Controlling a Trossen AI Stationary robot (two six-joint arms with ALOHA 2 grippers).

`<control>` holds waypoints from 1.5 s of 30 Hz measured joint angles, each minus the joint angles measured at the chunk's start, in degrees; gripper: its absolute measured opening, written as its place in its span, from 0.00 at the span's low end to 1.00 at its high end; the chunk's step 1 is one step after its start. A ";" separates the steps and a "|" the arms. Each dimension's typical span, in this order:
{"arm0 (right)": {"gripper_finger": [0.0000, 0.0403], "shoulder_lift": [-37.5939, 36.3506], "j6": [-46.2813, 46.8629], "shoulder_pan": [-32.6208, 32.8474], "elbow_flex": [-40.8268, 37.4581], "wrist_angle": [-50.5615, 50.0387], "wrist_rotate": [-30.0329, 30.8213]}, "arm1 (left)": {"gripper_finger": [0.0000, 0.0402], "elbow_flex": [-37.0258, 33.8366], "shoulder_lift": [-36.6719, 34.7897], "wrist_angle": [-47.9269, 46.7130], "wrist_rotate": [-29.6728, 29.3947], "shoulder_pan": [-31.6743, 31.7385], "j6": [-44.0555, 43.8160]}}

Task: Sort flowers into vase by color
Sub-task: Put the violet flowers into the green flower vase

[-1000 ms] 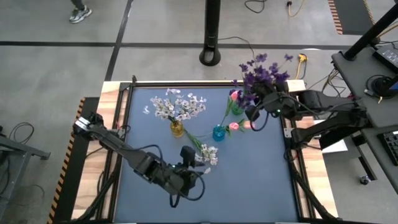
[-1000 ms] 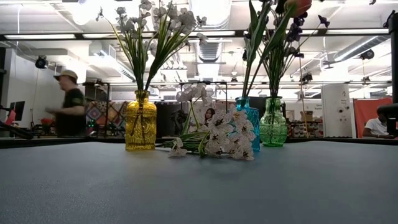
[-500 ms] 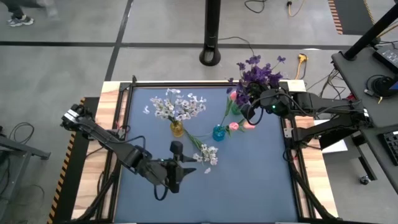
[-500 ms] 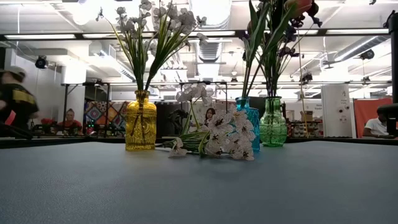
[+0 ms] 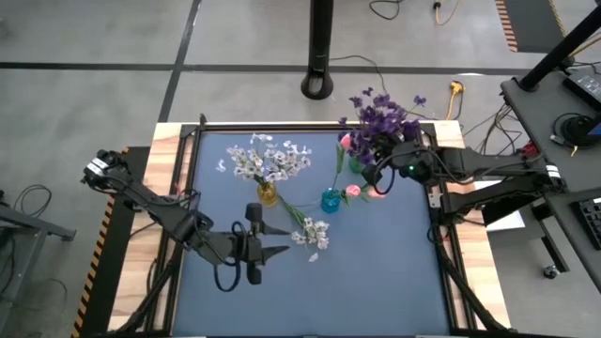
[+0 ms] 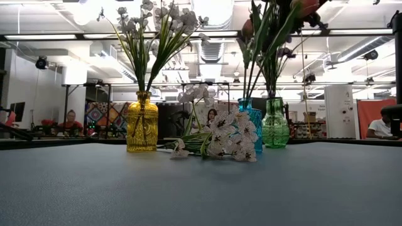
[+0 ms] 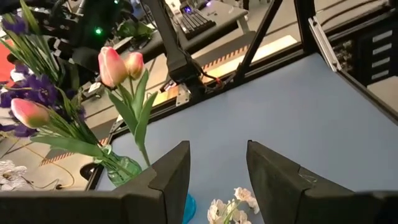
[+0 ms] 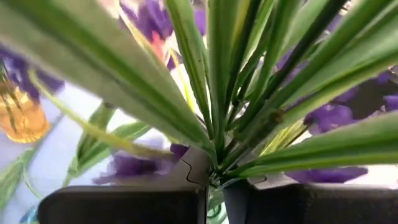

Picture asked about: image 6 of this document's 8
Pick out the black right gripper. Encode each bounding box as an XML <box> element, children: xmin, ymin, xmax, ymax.
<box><xmin>309</xmin><ymin>0</ymin><xmax>330</xmax><ymax>31</ymax></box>

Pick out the purple flower bunch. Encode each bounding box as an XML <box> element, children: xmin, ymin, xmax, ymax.
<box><xmin>260</xmin><ymin>37</ymin><xmax>298</xmax><ymax>100</ymax></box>

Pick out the white dark-centred flower bunch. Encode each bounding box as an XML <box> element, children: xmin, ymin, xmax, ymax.
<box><xmin>158</xmin><ymin>83</ymin><xmax>260</xmax><ymax>163</ymax></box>

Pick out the green glass vase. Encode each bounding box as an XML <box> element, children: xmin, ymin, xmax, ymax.
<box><xmin>261</xmin><ymin>97</ymin><xmax>290</xmax><ymax>149</ymax></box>

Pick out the blue glass vase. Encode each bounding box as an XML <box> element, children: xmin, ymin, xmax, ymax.
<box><xmin>237</xmin><ymin>97</ymin><xmax>264</xmax><ymax>154</ymax></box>

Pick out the yellow glass vase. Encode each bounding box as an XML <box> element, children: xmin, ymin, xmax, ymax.
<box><xmin>126</xmin><ymin>90</ymin><xmax>159</xmax><ymax>153</ymax></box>

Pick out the cardboard box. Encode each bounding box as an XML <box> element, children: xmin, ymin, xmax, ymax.
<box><xmin>303</xmin><ymin>111</ymin><xmax>317</xmax><ymax>124</ymax></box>

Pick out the black overhead light beam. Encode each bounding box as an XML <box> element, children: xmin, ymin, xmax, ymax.
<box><xmin>0</xmin><ymin>28</ymin><xmax>394</xmax><ymax>41</ymax></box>

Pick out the orange partition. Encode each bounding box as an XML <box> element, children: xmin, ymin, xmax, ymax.
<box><xmin>357</xmin><ymin>99</ymin><xmax>397</xmax><ymax>139</ymax></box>

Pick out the storage shelf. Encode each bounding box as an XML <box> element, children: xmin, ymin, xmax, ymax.
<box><xmin>291</xmin><ymin>121</ymin><xmax>326</xmax><ymax>139</ymax></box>

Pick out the person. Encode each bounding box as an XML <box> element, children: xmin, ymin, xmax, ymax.
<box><xmin>58</xmin><ymin>109</ymin><xmax>84</xmax><ymax>136</ymax></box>
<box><xmin>205</xmin><ymin>108</ymin><xmax>218</xmax><ymax>125</ymax></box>
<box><xmin>365</xmin><ymin>108</ymin><xmax>397</xmax><ymax>141</ymax></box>

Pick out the black partition panel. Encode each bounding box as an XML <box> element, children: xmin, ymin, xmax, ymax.
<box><xmin>156</xmin><ymin>102</ymin><xmax>191</xmax><ymax>136</ymax></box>

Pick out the colourful patterned quilt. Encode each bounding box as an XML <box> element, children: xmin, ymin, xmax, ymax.
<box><xmin>84</xmin><ymin>102</ymin><xmax>131</xmax><ymax>137</ymax></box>

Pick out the thin hanging cord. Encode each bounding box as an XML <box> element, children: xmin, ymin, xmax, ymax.
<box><xmin>300</xmin><ymin>31</ymin><xmax>313</xmax><ymax>139</ymax></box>

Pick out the black frame post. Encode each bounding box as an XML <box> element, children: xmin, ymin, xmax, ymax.
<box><xmin>388</xmin><ymin>11</ymin><xmax>402</xmax><ymax>105</ymax></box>

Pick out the silver ventilation duct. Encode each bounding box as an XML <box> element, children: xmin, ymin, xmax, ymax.
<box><xmin>190</xmin><ymin>0</ymin><xmax>236</xmax><ymax>63</ymax></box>

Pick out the black equipment mount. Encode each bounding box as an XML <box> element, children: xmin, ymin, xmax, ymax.
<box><xmin>381</xmin><ymin>104</ymin><xmax>402</xmax><ymax>137</ymax></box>

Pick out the black frame stand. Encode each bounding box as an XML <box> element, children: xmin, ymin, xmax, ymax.
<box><xmin>180</xmin><ymin>81</ymin><xmax>232</xmax><ymax>121</ymax></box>
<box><xmin>62</xmin><ymin>82</ymin><xmax>112</xmax><ymax>136</ymax></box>

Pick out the black table frame rail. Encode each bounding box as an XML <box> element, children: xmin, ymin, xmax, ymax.
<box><xmin>0</xmin><ymin>137</ymin><xmax>402</xmax><ymax>151</ymax></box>

